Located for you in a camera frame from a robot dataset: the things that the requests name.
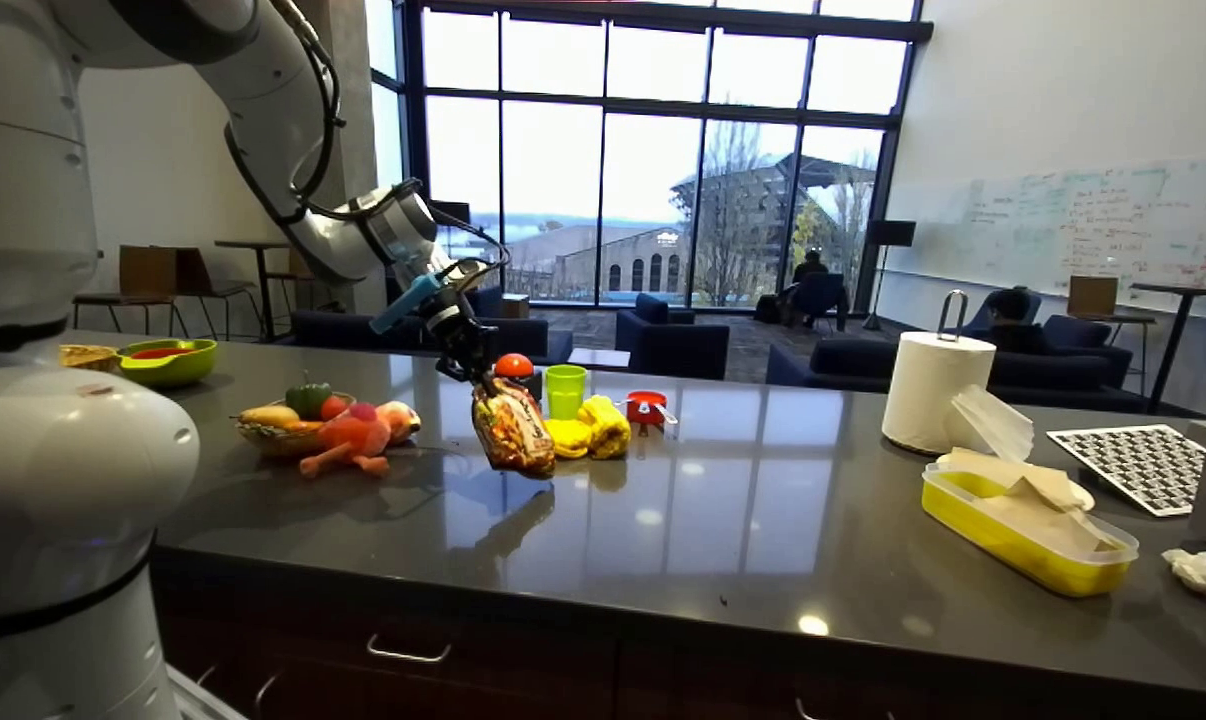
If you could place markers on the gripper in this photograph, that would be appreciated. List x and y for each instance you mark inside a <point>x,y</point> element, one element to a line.
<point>455,325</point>

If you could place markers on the orange snack packet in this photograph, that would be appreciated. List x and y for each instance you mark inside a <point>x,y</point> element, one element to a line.
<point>515,432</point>

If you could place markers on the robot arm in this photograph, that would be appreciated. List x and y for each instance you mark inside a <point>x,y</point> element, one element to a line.
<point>33,200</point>

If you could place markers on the black box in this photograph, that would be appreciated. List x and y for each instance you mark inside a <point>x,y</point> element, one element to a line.
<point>532,386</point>

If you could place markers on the orange toy tomato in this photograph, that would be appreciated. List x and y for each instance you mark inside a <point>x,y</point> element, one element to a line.
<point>514,365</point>

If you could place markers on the dark blue sofa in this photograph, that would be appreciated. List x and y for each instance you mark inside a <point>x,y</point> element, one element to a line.
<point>1053,365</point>
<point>523,338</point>

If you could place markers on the green plastic cup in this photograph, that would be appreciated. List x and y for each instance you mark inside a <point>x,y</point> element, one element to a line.
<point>565,388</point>

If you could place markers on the orange plush toy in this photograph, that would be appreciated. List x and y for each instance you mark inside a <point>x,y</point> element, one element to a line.
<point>355,435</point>

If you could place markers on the low coffee table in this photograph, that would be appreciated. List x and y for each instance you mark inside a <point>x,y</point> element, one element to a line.
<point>599,357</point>

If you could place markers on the red toy tomato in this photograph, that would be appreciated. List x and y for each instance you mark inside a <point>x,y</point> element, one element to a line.
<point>334,407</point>

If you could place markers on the yellow cloth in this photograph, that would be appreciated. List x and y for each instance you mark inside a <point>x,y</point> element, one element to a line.
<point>599,427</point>

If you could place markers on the green toy pepper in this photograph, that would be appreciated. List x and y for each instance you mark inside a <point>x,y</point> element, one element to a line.
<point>307,399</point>

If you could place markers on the red measuring cup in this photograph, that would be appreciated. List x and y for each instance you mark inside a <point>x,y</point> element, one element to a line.
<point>646,408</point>

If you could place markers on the wicker fruit basket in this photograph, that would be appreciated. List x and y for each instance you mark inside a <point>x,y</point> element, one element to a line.
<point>281,438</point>

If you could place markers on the dark blue armchair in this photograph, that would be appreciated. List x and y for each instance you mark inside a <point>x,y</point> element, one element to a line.
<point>668,340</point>

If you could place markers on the yellow toy banana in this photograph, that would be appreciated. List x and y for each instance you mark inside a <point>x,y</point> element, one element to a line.
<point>269,415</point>

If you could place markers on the dark high table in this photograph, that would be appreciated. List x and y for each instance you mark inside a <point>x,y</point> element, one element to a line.
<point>1188,292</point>
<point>259,246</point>

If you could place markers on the window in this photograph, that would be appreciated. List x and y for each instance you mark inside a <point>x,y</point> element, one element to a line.
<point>653,150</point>

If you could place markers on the green bowl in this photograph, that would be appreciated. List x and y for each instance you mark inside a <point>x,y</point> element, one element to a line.
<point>168,368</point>

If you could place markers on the red item in bowl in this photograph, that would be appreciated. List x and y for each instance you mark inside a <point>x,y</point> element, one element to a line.
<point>163,353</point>

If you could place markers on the row of wooden chairs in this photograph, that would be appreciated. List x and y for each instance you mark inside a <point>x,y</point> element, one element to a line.
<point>153,275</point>

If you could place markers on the person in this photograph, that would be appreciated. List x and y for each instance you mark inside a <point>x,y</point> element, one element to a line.
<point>813,280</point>
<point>1008,312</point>

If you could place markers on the paper towel roll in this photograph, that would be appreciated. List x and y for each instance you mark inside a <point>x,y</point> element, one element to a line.
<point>928,392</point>

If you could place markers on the metal paper towel holder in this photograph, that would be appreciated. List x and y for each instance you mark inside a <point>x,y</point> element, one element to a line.
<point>953,312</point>

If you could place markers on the clear plastic lid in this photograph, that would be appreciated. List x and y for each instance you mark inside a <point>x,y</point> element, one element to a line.
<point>995,422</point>

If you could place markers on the yellow plastic container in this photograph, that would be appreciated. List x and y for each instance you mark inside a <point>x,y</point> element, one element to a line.
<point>1003,545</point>

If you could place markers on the heap of paper napkins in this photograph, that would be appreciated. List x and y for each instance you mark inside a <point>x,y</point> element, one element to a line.
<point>1041,500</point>

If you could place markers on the whiteboard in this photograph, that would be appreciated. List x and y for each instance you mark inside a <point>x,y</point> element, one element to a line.
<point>1093,225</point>

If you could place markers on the checkerboard calibration board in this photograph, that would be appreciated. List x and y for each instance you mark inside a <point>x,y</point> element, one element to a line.
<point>1133,468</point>

